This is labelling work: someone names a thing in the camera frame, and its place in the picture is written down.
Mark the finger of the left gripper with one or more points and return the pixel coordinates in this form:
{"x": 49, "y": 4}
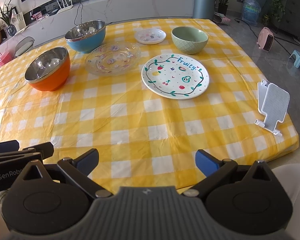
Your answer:
{"x": 9, "y": 146}
{"x": 37, "y": 152}

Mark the light blue step stool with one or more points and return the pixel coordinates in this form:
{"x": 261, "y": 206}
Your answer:
{"x": 297, "y": 58}

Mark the orange steel bowl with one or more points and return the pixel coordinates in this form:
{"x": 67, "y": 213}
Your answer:
{"x": 50, "y": 70}

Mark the white wifi router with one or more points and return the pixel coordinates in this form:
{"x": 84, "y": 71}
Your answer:
{"x": 64, "y": 5}

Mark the grey white stool chair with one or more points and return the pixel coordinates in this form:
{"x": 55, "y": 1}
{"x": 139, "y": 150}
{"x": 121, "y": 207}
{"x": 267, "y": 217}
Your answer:
{"x": 24, "y": 46}

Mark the blue steel bowl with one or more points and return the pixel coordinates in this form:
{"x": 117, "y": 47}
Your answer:
{"x": 87, "y": 36}

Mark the potted plant blue vase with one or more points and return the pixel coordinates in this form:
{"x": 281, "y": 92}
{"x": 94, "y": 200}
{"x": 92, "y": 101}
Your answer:
{"x": 6, "y": 16}

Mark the white phone stand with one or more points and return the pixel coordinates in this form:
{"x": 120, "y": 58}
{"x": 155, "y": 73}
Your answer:
{"x": 272, "y": 103}

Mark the yellow checkered tablecloth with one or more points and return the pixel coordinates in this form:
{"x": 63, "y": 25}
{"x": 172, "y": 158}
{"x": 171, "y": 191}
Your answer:
{"x": 144, "y": 139}

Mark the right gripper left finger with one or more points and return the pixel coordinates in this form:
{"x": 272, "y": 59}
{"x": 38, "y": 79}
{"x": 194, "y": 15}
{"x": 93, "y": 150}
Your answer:
{"x": 76, "y": 172}

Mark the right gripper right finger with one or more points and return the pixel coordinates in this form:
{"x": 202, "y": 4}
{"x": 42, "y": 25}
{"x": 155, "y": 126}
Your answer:
{"x": 216, "y": 172}

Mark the blue water jug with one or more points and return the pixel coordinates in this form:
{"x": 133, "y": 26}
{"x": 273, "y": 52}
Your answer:
{"x": 250, "y": 12}

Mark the white Fruity plate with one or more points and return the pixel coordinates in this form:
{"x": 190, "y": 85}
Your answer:
{"x": 175, "y": 76}

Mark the clear glass cartoon plate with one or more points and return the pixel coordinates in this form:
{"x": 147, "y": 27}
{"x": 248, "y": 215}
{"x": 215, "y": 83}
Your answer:
{"x": 113, "y": 58}

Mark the green ceramic bowl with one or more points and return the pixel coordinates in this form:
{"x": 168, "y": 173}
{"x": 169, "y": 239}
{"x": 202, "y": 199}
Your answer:
{"x": 189, "y": 40}

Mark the small white sticker dish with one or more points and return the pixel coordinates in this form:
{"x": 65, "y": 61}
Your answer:
{"x": 150, "y": 36}

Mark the grey metal trash bin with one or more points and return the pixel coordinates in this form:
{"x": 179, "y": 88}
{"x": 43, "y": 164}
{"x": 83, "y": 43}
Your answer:
{"x": 204, "y": 9}

